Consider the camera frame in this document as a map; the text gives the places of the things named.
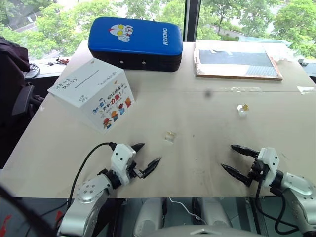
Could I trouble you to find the black cables on sill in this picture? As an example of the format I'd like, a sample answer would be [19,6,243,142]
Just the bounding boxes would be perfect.
[24,62,41,79]

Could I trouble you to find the small red black gadget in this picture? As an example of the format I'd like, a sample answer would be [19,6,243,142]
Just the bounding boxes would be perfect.
[55,56,70,66]

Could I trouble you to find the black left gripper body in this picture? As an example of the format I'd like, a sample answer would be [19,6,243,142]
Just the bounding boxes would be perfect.
[125,154,145,180]

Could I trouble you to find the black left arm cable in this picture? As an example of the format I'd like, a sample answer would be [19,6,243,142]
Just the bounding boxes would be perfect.
[67,141,117,207]

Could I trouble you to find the black window frame post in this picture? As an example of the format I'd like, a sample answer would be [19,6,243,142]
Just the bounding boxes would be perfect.
[183,0,203,42]

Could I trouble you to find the black office chair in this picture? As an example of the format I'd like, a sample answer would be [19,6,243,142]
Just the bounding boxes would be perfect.
[0,36,45,171]

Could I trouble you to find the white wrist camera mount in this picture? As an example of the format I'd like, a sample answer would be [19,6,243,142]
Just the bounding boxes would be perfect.
[110,143,137,185]
[257,147,280,188]

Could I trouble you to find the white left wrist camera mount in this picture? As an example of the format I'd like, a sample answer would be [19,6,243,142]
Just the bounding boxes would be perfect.
[110,143,137,185]

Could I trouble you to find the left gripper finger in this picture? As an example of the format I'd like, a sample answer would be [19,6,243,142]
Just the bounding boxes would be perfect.
[130,142,146,154]
[141,157,162,179]

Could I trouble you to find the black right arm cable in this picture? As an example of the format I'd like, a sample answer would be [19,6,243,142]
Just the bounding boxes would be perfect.
[255,179,300,235]

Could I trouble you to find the crumpled clear plastic wrap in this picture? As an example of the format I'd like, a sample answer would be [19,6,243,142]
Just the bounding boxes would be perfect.
[265,39,298,63]

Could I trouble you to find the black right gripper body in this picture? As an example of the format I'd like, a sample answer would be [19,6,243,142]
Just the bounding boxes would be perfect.
[247,155,269,184]

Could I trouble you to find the white cardboard donation box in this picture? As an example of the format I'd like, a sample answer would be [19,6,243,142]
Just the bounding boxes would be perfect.
[47,58,136,135]

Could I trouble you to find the thin white cable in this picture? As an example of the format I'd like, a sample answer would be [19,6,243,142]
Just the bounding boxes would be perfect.
[168,198,208,225]

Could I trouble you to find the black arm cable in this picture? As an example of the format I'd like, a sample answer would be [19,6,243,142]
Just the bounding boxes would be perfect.
[255,179,300,235]
[67,141,117,207]

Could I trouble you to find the grey rounded robot leg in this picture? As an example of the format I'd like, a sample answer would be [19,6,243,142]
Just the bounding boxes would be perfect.
[132,198,164,237]
[198,197,233,229]

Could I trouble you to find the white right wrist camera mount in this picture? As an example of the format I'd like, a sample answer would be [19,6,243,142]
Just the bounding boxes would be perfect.
[257,147,280,188]

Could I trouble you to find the blue black padded cushion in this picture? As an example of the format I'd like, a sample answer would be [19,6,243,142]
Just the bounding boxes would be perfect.
[87,16,184,73]

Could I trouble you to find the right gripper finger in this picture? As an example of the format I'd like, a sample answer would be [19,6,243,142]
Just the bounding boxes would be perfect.
[220,163,253,188]
[230,144,260,158]

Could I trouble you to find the wooden framed dark board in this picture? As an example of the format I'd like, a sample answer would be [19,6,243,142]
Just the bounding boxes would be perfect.
[194,39,284,81]

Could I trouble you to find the thick black strap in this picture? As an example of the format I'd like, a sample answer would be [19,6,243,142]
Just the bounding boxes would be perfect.
[0,183,59,237]

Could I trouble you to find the grey robot torso top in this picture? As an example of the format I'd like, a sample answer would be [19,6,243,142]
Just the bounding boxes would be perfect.
[147,225,264,237]

